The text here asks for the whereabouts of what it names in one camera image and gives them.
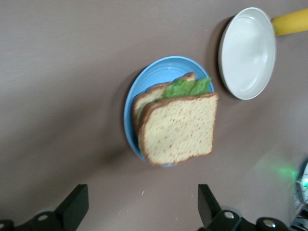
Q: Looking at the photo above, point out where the green lettuce leaf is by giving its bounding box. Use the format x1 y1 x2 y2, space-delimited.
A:
163 77 213 99

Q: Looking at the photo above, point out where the yellow mustard squeeze bottle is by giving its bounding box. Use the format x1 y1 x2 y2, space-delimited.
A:
271 8 308 37

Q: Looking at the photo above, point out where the brown bread slice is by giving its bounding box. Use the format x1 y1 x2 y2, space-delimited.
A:
132 72 196 137
138 92 219 167

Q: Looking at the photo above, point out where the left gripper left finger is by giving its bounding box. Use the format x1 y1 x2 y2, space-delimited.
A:
14 183 90 231

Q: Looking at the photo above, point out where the blue plate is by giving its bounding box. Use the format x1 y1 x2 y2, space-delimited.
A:
124 55 216 168

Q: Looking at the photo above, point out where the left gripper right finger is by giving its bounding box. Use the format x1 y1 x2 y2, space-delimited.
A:
197 183 244 231

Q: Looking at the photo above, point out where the beige plate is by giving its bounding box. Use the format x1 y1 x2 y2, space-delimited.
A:
218 7 277 101

